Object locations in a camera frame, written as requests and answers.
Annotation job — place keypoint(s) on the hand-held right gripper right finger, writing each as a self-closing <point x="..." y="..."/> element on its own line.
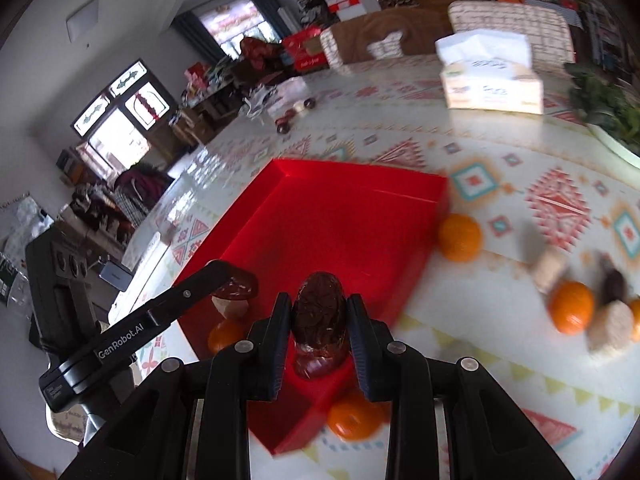
<point x="361" y="345"/>

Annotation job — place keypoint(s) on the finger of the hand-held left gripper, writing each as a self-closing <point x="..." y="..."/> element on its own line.
<point x="200" y="285"/>

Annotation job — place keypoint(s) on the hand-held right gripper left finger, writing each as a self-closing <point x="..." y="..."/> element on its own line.
<point x="279" y="345"/>

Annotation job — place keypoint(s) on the wrinkled brown date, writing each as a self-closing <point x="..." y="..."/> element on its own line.
<point x="242" y="287"/>
<point x="320" y="310"/>

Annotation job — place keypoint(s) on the orange tangerine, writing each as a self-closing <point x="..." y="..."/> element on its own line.
<point x="635" y="317"/>
<point x="460" y="237"/>
<point x="352" y="417"/>
<point x="570" y="307"/>
<point x="225" y="337"/>

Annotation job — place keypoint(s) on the red tray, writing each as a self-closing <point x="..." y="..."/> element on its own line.
<point x="340" y="220"/>

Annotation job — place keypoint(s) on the dark round plum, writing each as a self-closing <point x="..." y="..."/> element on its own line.
<point x="614" y="285"/>

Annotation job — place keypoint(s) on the dark flat device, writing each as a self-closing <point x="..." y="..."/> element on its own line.
<point x="116" y="275"/>

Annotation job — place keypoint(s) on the dark red coat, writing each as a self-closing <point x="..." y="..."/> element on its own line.
<point x="142" y="185"/>

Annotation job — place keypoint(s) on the door with patterned glass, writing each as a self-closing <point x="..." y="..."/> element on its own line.
<point x="125" y="115"/>

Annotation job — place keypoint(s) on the white crumpled bag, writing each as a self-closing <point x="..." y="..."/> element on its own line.
<point x="257" y="97"/>

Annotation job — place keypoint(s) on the red jacket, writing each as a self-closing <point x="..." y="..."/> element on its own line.
<point x="260" y="55"/>

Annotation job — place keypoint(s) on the red gift box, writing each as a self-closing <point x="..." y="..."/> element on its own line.
<point x="305" y="50"/>

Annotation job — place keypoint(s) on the curtained window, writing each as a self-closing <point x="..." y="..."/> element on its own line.
<point x="235" y="25"/>

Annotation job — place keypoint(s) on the ceiling light panel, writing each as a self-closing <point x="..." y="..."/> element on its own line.
<point x="82" y="20"/>

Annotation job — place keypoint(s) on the brown backed dining chair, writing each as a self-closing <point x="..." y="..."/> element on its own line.
<point x="360" y="35"/>

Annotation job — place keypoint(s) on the white tissue box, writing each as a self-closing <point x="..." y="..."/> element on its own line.
<point x="490" y="75"/>

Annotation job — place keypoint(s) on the plate of leafy greens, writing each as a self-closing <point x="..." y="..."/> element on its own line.
<point x="607" y="105"/>

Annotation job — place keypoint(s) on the white patterned dining chair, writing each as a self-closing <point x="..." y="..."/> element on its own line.
<point x="510" y="25"/>

